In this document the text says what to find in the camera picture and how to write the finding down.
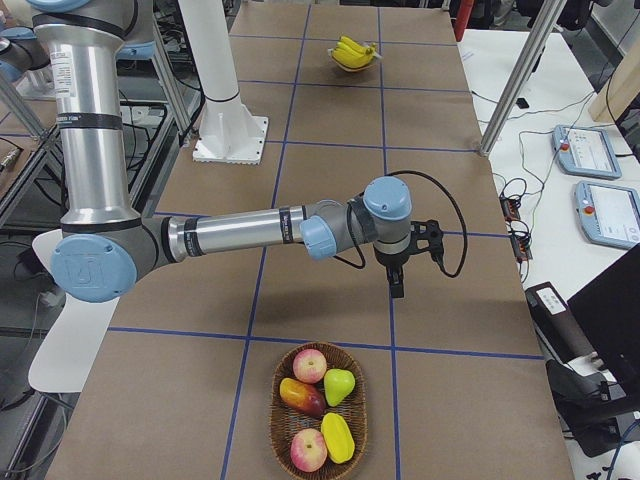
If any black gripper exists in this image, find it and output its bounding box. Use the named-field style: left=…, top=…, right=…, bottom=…
left=374, top=220, right=444, bottom=299

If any yellow banana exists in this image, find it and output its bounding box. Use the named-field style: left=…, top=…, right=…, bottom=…
left=331, top=48, right=374, bottom=69
left=331, top=56, right=378, bottom=72
left=334, top=41, right=377, bottom=57
left=339, top=35, right=376, bottom=54

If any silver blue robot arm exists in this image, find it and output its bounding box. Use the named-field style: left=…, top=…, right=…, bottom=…
left=31, top=1, right=444, bottom=303

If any brown wicker basket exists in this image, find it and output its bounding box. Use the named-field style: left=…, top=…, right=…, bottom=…
left=269, top=342, right=368, bottom=479

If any grey square plate orange rim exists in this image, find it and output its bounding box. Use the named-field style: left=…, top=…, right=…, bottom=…
left=327, top=42, right=382, bottom=73

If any green apple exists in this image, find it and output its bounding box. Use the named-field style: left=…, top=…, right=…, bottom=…
left=323, top=369, right=356, bottom=407

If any red pink apple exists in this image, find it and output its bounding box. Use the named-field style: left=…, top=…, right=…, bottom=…
left=290, top=428, right=327, bottom=473
left=293, top=348, right=327, bottom=384

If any orange mango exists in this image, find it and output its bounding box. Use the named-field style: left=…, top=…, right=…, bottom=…
left=279, top=378, right=327, bottom=419

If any yellow starfruit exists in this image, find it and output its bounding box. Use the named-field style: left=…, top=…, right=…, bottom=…
left=321, top=413, right=355, bottom=464

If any small black device on table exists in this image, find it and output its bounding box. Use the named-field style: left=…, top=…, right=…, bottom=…
left=516, top=97, right=529, bottom=109

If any black monitor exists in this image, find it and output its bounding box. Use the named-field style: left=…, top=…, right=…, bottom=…
left=568, top=246, right=639, bottom=394

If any near teach pendant tablet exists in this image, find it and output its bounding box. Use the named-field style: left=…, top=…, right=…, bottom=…
left=574, top=181, right=639, bottom=250

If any teach pendant tablet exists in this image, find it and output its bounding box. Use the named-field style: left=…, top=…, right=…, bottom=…
left=574, top=181, right=639, bottom=250
left=552, top=125, right=622, bottom=180

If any far teach pendant tablet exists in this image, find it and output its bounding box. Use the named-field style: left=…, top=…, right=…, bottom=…
left=552, top=125, right=622, bottom=180

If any white chair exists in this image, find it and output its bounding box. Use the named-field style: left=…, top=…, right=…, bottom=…
left=27, top=231, right=119, bottom=394

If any aluminium frame post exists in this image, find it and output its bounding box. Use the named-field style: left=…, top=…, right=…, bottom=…
left=478, top=0, right=567, bottom=157

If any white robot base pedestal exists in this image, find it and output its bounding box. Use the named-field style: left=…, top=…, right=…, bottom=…
left=179, top=0, right=269, bottom=165

